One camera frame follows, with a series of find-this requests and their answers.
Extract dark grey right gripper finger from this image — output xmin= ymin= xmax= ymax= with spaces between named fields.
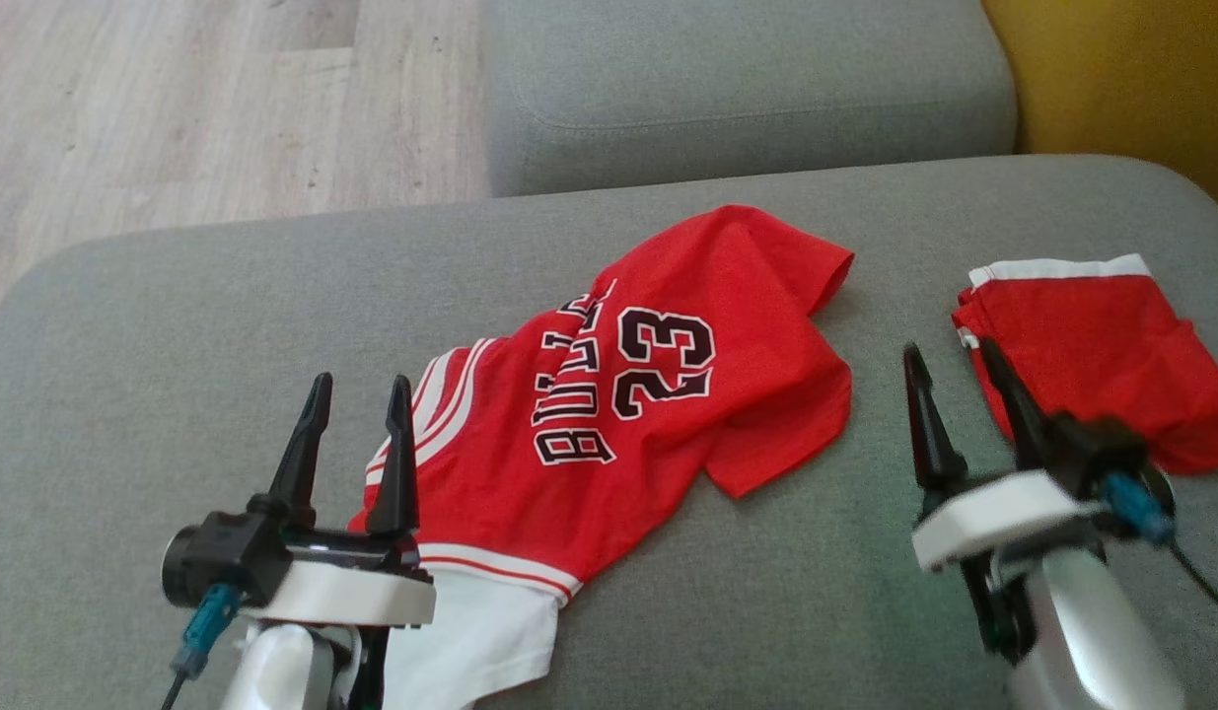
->
xmin=977 ymin=338 xmax=1059 ymax=473
xmin=903 ymin=342 xmax=970 ymax=515

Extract yellow sofa back cushion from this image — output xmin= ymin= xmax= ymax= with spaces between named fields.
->
xmin=981 ymin=0 xmax=1218 ymax=223

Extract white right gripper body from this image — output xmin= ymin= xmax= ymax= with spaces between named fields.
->
xmin=912 ymin=470 xmax=1104 ymax=574

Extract red basketball jersey white sleeves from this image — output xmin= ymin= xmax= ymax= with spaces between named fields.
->
xmin=347 ymin=204 xmax=856 ymax=710

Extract red basketball shorts white stripe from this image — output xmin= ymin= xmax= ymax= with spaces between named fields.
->
xmin=952 ymin=253 xmax=1218 ymax=476

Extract grey sofa seat cushion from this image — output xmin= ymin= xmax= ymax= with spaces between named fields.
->
xmin=482 ymin=0 xmax=1020 ymax=198
xmin=0 ymin=153 xmax=1218 ymax=710

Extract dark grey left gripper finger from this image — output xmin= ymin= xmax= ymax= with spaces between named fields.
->
xmin=365 ymin=374 xmax=421 ymax=537
xmin=249 ymin=372 xmax=334 ymax=531

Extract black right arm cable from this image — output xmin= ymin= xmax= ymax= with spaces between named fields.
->
xmin=1102 ymin=471 xmax=1218 ymax=622

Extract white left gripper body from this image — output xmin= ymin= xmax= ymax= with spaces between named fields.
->
xmin=242 ymin=532 xmax=438 ymax=629

